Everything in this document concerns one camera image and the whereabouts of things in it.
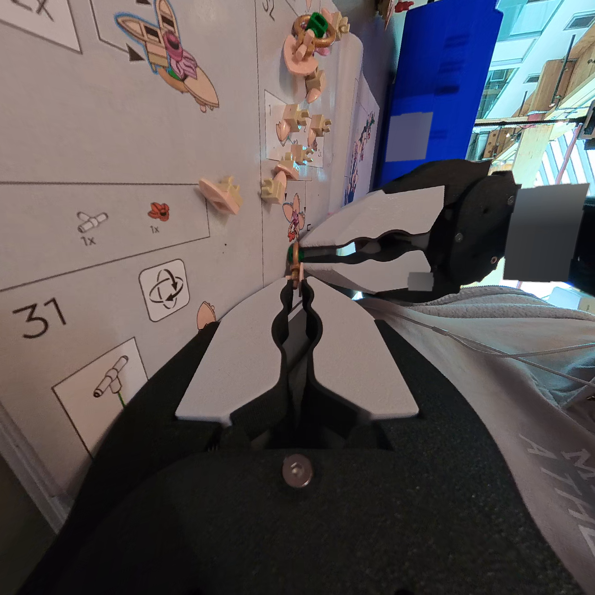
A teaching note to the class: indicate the grey desk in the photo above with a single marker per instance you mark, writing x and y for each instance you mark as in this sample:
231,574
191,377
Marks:
18,534

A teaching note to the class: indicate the green round stud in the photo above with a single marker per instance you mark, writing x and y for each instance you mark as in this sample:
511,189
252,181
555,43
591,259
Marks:
293,253

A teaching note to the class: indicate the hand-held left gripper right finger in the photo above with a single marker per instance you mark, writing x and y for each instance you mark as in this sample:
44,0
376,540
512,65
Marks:
362,362

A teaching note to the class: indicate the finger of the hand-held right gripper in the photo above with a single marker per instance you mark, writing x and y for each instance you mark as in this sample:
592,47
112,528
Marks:
372,276
395,209

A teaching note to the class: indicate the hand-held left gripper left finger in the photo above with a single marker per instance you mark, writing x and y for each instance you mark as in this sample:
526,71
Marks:
232,362

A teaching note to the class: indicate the blue plastic bin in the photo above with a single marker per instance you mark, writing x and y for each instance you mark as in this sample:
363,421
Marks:
441,69

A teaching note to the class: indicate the partly built brick flower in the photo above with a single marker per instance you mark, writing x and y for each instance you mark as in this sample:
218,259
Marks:
302,60

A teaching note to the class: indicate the open building instruction booklet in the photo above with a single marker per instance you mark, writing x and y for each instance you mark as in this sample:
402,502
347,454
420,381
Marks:
116,139

